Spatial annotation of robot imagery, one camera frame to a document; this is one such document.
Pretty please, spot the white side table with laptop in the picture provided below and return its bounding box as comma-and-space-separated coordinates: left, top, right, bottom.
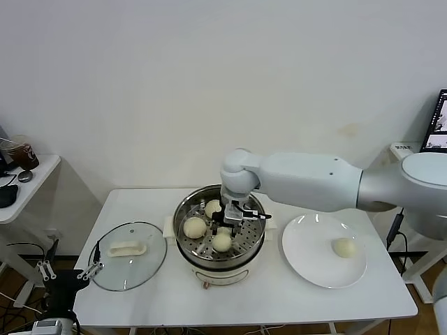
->
389, 142, 447, 304

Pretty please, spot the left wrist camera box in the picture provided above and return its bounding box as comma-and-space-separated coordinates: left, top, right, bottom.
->
31, 318, 74, 335

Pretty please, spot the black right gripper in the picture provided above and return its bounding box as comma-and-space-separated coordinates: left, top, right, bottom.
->
208, 203, 244, 239

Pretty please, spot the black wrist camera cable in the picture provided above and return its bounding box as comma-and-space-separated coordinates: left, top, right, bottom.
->
240, 208, 272, 221

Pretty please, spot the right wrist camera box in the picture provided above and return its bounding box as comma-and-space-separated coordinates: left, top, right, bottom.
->
223, 203, 247, 223

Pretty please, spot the black computer mouse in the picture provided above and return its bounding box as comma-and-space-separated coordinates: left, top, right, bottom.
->
0, 184, 19, 209

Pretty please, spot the white round plate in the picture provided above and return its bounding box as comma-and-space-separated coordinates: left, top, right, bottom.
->
281, 213, 368, 289

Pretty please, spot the glass lid with cream handle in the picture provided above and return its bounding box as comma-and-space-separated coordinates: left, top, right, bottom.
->
87, 220, 168, 292

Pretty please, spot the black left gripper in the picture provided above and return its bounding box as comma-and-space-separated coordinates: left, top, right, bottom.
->
36, 238, 105, 315

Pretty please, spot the white side table with cup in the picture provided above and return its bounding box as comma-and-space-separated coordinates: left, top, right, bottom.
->
0, 154, 62, 310

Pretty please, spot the grey laptop with lit screen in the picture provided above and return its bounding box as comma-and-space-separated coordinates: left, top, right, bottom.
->
420, 89, 447, 154

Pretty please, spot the cream electric cooker pot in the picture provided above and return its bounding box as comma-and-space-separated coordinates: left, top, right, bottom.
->
163, 207, 279, 290

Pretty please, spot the iced tea plastic cup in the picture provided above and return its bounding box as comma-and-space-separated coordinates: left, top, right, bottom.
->
0, 134, 41, 172

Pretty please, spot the white steamed baozi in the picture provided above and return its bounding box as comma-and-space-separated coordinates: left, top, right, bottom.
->
212, 227, 233, 253
204, 199, 223, 219
331, 237, 358, 259
183, 216, 207, 240

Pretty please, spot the stainless steel steamer basket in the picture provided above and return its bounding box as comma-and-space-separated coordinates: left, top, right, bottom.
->
173, 186, 267, 262

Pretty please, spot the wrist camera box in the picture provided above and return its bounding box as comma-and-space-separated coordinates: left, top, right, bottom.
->
223, 203, 247, 223
31, 318, 74, 335

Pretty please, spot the black cable with inline adapter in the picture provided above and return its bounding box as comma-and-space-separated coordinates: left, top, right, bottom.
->
386, 207, 409, 280

